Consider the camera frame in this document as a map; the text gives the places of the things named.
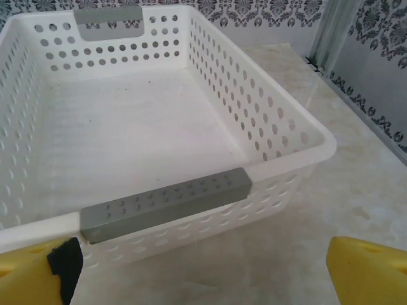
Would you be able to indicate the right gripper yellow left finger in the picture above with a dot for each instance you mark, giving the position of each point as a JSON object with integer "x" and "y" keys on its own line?
{"x": 28, "y": 279}

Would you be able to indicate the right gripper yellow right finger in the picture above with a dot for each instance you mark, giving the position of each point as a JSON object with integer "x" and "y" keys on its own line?
{"x": 369, "y": 276}

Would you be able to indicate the aluminium frame post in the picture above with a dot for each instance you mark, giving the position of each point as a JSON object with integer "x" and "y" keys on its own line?
{"x": 327, "y": 31}

